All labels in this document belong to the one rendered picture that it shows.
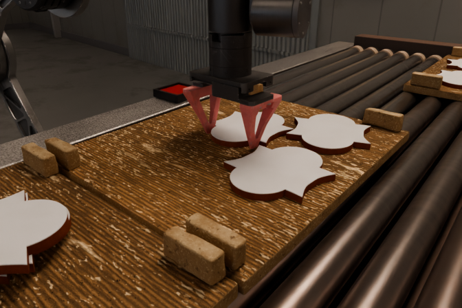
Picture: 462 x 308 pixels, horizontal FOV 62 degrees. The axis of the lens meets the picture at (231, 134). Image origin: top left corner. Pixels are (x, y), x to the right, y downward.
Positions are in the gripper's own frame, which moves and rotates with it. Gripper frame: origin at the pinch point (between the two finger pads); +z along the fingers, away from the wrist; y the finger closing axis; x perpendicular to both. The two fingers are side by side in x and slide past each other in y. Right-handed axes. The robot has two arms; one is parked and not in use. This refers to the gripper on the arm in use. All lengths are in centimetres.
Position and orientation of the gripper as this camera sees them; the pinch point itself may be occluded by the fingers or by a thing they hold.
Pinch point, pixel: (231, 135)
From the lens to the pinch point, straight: 55.7
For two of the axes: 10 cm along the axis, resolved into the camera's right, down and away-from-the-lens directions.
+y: -7.5, -2.5, 6.1
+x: -6.6, 2.9, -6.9
